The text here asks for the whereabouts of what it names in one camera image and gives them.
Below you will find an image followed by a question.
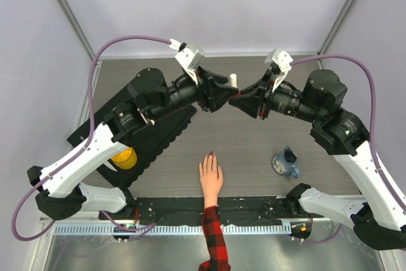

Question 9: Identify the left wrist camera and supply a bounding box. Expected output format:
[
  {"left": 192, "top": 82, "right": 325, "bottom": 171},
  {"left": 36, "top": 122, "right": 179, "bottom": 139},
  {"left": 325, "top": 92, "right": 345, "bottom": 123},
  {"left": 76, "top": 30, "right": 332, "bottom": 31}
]
[{"left": 169, "top": 39, "right": 205, "bottom": 85}]

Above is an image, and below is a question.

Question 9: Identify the blue ceramic mug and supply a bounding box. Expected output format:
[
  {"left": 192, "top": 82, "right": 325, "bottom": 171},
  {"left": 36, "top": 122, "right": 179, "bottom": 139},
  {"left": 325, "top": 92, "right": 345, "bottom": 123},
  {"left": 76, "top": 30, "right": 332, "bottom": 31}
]
[{"left": 272, "top": 145, "right": 301, "bottom": 179}]

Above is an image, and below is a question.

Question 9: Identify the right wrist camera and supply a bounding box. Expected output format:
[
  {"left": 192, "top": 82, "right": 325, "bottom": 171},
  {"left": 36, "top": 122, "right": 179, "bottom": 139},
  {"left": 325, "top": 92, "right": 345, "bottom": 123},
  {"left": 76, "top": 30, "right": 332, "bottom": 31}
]
[{"left": 265, "top": 49, "right": 293, "bottom": 93}]

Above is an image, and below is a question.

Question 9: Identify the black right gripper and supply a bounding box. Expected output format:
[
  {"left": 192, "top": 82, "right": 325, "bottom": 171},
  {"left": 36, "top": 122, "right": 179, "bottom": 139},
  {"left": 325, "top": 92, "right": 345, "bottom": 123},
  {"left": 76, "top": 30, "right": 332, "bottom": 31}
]
[{"left": 230, "top": 69, "right": 323, "bottom": 124}]

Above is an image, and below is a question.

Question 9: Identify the silver knife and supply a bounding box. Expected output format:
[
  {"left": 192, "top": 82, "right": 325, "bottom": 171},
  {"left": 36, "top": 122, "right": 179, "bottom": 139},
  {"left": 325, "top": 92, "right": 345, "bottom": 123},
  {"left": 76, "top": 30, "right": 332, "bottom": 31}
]
[{"left": 104, "top": 161, "right": 117, "bottom": 172}]

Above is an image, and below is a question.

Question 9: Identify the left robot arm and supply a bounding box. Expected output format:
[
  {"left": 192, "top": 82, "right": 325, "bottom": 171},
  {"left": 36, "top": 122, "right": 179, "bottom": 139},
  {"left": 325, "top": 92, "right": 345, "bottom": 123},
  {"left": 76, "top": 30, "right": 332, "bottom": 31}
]
[{"left": 27, "top": 68, "right": 238, "bottom": 220}]

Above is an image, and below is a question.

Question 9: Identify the black scalloped placemat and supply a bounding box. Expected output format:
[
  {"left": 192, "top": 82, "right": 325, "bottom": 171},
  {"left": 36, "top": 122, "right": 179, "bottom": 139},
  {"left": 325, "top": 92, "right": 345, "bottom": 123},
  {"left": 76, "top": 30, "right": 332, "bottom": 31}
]
[{"left": 67, "top": 87, "right": 197, "bottom": 188}]

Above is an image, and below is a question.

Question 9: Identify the white nail polish cap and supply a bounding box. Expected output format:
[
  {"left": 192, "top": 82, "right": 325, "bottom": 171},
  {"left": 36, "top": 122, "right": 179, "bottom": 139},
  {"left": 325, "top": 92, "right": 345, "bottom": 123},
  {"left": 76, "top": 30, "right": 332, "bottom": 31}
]
[{"left": 230, "top": 74, "right": 238, "bottom": 88}]

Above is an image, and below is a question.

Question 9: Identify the red plaid sleeve forearm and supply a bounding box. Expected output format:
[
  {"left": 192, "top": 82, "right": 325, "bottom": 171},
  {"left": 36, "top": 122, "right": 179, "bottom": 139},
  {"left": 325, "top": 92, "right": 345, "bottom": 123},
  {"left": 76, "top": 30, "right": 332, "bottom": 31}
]
[{"left": 199, "top": 206, "right": 231, "bottom": 271}]

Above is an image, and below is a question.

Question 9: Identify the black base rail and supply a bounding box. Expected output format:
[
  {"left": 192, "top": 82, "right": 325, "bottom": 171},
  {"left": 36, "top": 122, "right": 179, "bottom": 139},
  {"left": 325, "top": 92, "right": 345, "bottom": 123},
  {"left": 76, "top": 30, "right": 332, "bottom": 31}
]
[{"left": 98, "top": 196, "right": 325, "bottom": 221}]

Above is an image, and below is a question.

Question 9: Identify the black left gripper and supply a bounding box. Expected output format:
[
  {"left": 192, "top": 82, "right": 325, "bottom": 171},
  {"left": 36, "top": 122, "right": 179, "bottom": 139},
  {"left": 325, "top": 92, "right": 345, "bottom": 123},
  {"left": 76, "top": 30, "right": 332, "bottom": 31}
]
[{"left": 150, "top": 66, "right": 239, "bottom": 122}]

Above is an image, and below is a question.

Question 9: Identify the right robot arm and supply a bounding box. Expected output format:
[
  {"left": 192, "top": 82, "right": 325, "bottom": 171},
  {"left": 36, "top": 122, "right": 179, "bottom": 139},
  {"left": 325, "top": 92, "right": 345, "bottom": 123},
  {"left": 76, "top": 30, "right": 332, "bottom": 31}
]
[{"left": 229, "top": 70, "right": 405, "bottom": 251}]

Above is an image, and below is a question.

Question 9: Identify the mannequin hand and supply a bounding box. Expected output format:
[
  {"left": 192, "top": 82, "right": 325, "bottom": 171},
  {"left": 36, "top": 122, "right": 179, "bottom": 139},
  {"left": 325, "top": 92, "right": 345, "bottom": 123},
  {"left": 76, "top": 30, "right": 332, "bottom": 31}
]
[{"left": 199, "top": 152, "right": 223, "bottom": 209}]

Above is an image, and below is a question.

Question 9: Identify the white cable duct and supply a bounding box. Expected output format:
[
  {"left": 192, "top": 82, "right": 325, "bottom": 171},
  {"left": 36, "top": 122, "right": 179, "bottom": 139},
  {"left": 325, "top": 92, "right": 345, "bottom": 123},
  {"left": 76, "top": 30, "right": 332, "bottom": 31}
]
[{"left": 54, "top": 222, "right": 291, "bottom": 235}]

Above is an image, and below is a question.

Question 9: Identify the yellow cup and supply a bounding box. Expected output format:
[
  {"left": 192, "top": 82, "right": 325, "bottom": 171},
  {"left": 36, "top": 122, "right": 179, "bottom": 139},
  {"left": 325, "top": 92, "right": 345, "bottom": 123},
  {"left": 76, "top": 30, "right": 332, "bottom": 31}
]
[{"left": 111, "top": 147, "right": 138, "bottom": 170}]

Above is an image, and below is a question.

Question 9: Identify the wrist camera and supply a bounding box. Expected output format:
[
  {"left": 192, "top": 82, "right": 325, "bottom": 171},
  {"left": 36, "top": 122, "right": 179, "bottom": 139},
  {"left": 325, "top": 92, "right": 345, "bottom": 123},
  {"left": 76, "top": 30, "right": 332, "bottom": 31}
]
[
  {"left": 265, "top": 49, "right": 293, "bottom": 93},
  {"left": 169, "top": 39, "right": 205, "bottom": 85}
]

